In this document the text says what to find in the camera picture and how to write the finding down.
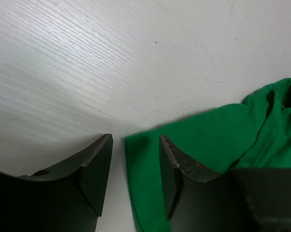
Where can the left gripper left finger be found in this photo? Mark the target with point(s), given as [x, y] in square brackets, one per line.
[65, 197]

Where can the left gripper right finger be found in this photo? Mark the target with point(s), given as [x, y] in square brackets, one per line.
[200, 199]

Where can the green t shirt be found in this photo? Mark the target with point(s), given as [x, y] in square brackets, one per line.
[254, 133]

